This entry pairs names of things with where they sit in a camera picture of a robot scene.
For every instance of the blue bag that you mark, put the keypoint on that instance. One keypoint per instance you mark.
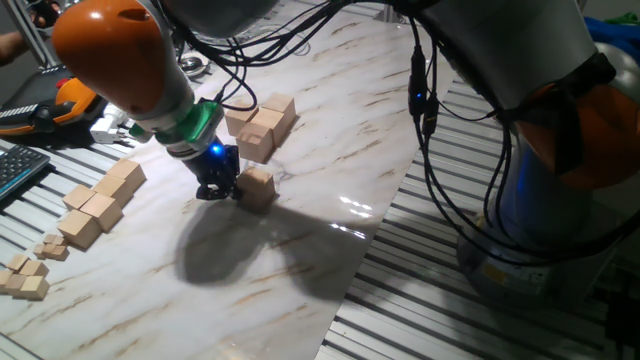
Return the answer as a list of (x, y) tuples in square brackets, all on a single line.
[(617, 35)]

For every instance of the bare person hand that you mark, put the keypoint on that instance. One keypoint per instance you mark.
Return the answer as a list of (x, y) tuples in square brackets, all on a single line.
[(42, 17)]

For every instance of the white marble pattern sheet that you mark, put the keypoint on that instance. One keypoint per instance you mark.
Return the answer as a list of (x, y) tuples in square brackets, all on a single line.
[(250, 275)]

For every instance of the green cloth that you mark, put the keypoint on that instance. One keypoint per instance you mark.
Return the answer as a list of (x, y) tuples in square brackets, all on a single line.
[(625, 18)]

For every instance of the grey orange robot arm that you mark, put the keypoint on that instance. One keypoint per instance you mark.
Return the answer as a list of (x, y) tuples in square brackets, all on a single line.
[(115, 55)]

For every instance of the black orange teach pendant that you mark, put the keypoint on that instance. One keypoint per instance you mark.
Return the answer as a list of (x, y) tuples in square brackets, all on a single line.
[(30, 100)]

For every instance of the tiny wooden cube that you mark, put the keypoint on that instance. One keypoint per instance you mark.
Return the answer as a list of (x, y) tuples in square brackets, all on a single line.
[(39, 250), (50, 238), (59, 253), (60, 241)]

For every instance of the black computer keyboard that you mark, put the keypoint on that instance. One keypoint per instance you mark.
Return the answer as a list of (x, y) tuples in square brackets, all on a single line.
[(20, 170)]

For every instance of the medium wooden cube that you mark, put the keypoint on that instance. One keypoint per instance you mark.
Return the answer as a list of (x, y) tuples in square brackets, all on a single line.
[(15, 285), (5, 279), (35, 288), (34, 268), (17, 261)]

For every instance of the bare person forearm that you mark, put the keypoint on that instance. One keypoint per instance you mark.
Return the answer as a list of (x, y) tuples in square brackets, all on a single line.
[(10, 45)]

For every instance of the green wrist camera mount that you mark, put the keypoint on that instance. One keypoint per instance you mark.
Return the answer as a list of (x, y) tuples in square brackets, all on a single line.
[(195, 125)]

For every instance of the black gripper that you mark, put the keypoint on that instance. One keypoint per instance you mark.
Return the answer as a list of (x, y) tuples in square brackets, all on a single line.
[(215, 165)]

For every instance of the aluminium frame post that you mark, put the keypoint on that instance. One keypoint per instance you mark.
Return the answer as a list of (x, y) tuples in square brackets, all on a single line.
[(30, 32), (387, 14)]

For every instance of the white plug adapter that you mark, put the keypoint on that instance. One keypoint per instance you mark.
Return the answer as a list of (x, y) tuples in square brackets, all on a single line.
[(107, 125)]

